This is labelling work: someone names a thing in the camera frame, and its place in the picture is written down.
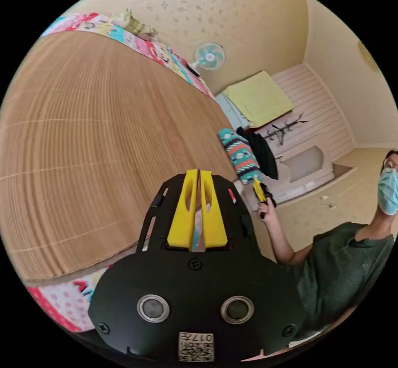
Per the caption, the black coat stand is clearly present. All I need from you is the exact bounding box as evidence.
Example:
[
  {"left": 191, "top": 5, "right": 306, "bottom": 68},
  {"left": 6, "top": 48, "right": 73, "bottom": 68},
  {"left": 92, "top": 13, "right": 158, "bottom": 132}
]
[{"left": 263, "top": 112, "right": 309, "bottom": 147}]

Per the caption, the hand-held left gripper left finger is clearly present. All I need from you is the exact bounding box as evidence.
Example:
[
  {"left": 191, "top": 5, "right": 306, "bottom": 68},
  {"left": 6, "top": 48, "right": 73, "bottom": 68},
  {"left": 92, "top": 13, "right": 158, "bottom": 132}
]
[{"left": 167, "top": 169, "right": 199, "bottom": 248}]

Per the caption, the yellowish bunched blanket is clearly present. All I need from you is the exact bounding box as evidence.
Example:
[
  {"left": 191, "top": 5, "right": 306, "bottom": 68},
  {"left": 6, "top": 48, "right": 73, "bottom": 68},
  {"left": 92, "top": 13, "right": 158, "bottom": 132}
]
[{"left": 115, "top": 7, "right": 158, "bottom": 38}]

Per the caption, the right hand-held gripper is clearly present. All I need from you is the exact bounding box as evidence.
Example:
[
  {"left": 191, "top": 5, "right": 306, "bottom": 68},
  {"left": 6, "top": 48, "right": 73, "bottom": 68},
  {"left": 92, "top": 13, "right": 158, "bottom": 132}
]
[{"left": 252, "top": 179, "right": 277, "bottom": 220}]

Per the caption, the teal and white fan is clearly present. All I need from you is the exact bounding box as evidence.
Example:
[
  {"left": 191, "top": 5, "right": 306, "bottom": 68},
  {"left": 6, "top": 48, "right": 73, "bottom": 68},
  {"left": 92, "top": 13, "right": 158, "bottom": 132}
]
[{"left": 189, "top": 42, "right": 226, "bottom": 72}]

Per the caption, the person's right hand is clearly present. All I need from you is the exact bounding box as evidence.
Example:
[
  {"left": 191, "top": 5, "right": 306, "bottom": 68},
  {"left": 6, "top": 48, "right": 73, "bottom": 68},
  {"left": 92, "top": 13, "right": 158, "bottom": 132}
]
[{"left": 257, "top": 201, "right": 278, "bottom": 225}]

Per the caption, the cupboard with yellow-green cover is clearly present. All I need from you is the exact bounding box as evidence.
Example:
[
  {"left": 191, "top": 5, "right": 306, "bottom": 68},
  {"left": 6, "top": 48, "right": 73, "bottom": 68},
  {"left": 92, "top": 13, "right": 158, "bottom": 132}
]
[{"left": 215, "top": 70, "right": 295, "bottom": 133}]

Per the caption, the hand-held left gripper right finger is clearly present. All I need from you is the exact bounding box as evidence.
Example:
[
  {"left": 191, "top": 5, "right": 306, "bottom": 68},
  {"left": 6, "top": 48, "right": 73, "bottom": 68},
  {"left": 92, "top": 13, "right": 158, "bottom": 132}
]
[{"left": 200, "top": 170, "right": 228, "bottom": 249}]

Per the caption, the person's right forearm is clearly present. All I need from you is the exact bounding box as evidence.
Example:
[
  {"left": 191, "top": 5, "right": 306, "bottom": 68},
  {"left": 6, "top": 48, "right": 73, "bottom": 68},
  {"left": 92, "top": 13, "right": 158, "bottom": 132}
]
[{"left": 263, "top": 217, "right": 296, "bottom": 265}]

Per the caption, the person's body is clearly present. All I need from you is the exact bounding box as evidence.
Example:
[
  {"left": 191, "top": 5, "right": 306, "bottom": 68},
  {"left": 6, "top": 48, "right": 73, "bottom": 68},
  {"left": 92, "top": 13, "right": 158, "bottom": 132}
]
[{"left": 275, "top": 150, "right": 398, "bottom": 342}]

